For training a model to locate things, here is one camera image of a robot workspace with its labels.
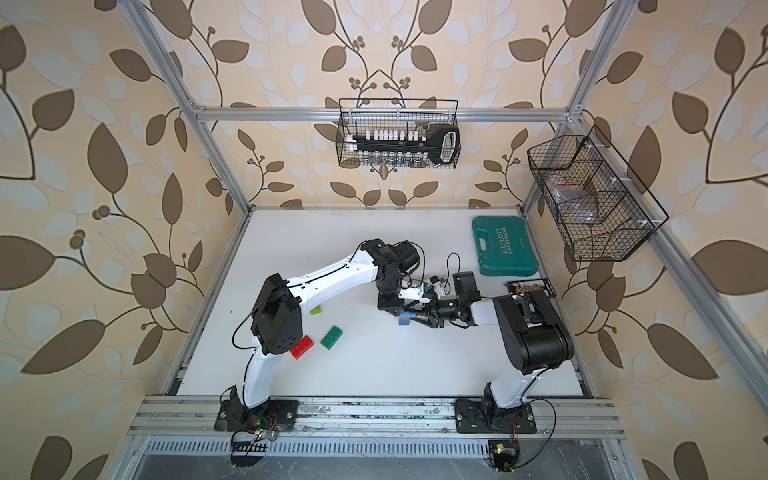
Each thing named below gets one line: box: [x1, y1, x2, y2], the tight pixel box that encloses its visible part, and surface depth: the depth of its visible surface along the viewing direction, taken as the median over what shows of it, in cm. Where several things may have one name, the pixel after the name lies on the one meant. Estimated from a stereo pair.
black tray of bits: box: [504, 278, 557, 297], surface depth 98 cm
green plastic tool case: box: [472, 216, 540, 277], surface depth 104 cm
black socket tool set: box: [345, 124, 461, 167], surface depth 86 cm
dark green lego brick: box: [320, 325, 343, 351], surface depth 89 cm
